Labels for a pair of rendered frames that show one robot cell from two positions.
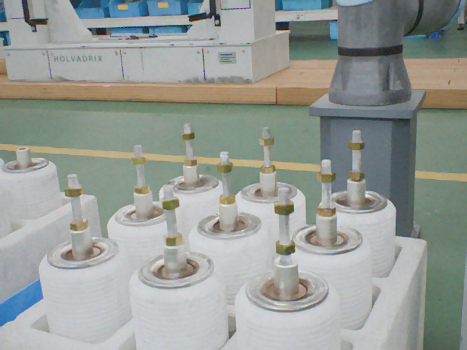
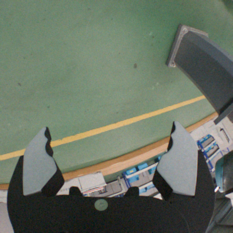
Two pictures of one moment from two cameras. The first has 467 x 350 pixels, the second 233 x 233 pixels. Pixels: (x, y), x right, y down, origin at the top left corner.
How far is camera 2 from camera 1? 1.02 m
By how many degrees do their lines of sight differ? 14
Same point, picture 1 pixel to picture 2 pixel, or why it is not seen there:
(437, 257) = (165, 38)
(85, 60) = (211, 125)
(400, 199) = (208, 49)
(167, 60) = (198, 134)
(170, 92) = (194, 126)
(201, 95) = (188, 128)
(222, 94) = not seen: hidden behind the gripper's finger
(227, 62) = not seen: hidden behind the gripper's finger
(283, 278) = not seen: outside the picture
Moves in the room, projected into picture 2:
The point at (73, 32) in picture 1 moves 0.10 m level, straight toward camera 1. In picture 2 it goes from (213, 131) to (214, 131)
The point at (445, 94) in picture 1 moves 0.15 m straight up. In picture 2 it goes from (131, 156) to (136, 167)
